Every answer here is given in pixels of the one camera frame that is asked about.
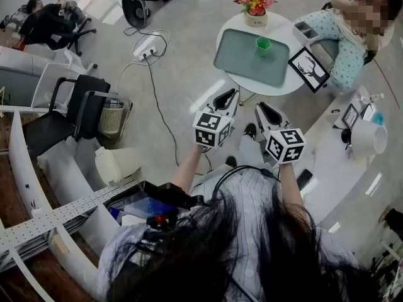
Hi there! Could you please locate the round white side table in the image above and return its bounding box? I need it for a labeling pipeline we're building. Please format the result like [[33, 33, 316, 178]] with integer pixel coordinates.
[[216, 11, 308, 107]]

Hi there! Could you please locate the grey-green rectangular plastic tray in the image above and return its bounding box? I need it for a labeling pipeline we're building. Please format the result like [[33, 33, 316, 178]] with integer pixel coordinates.
[[213, 28, 290, 89]]

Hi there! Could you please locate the white perforated beam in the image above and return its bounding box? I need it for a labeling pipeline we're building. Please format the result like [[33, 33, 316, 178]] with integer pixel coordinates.
[[0, 176, 140, 264]]

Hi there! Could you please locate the white low table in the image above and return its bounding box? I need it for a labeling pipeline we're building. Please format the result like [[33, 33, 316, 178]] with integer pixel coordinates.
[[298, 85, 389, 227]]

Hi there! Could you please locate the person's left forearm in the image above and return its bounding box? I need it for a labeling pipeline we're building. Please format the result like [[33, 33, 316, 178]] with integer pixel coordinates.
[[171, 145, 204, 195]]

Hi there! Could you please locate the grey cabinet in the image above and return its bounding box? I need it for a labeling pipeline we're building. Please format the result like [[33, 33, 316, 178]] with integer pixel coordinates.
[[0, 45, 64, 107]]

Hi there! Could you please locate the white two-compartment box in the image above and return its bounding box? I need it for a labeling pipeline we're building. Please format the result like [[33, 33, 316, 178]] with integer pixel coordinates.
[[293, 20, 320, 45]]

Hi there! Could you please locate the black chest-mounted screen device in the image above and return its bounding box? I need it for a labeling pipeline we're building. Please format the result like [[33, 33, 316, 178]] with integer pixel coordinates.
[[105, 180, 198, 233]]

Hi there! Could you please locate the person's striped shirt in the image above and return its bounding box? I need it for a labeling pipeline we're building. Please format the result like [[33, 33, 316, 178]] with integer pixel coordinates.
[[97, 164, 360, 302]]

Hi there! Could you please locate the beige wicker basket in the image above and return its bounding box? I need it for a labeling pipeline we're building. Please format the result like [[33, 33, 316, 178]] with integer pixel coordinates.
[[99, 105, 125, 135]]

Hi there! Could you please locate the black lamp base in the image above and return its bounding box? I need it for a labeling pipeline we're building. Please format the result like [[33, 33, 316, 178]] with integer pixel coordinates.
[[332, 124, 353, 151]]

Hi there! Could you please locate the white curved shelf unit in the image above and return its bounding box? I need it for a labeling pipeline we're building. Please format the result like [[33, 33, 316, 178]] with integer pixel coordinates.
[[8, 110, 140, 302]]

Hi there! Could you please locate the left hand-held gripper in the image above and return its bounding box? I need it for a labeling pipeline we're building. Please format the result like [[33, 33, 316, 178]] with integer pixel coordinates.
[[192, 88, 241, 149]]

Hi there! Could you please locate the person's grey trouser leg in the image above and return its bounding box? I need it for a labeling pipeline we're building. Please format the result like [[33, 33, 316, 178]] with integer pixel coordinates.
[[238, 135, 269, 170]]

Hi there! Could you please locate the black swivel office chair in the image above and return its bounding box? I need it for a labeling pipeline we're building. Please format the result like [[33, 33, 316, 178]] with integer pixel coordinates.
[[47, 1, 98, 57]]

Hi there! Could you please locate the grey chair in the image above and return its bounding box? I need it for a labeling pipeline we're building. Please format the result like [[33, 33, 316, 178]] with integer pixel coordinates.
[[310, 38, 377, 67]]

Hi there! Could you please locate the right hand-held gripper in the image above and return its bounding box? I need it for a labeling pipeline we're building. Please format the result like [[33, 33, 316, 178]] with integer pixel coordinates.
[[254, 102, 307, 165]]

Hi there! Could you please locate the black armchair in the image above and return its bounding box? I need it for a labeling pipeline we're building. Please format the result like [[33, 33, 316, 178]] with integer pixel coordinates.
[[22, 74, 123, 157]]

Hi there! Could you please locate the black and white wheeled device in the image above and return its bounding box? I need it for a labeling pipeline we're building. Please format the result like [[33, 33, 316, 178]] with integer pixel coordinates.
[[121, 0, 183, 30]]

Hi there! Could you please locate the white waste bin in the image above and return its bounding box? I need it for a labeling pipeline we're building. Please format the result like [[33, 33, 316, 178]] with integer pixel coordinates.
[[94, 146, 142, 186]]

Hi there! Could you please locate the white floor cable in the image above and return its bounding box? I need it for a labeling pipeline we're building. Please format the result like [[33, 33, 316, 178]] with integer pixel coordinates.
[[115, 28, 171, 94]]

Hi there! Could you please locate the white power strip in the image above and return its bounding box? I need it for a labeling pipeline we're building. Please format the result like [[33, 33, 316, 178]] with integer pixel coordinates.
[[133, 45, 157, 62]]

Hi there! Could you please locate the white lamp shade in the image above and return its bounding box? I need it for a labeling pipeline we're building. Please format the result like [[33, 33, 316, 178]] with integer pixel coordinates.
[[351, 118, 389, 157]]

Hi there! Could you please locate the green hexagonal cup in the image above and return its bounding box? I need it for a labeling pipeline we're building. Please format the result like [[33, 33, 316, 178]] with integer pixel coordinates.
[[254, 35, 272, 58]]

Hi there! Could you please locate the black neck cable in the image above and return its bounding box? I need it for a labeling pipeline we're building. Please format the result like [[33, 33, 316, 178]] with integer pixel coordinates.
[[212, 165, 281, 201]]

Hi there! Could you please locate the white pot of flowers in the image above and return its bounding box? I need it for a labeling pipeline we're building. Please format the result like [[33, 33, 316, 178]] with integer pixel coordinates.
[[233, 0, 278, 28]]

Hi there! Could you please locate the clear glass bottle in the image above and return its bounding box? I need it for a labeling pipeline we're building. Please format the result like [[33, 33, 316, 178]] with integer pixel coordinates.
[[358, 92, 385, 102]]

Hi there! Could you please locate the long black floor cable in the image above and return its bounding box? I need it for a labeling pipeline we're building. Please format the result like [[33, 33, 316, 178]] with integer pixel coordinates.
[[142, 53, 212, 176]]

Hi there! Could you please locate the black framed deer picture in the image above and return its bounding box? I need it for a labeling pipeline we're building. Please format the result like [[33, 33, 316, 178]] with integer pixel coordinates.
[[288, 46, 331, 94]]

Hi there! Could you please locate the person's right forearm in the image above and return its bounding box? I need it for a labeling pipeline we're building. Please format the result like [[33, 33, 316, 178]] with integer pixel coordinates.
[[278, 162, 305, 208]]

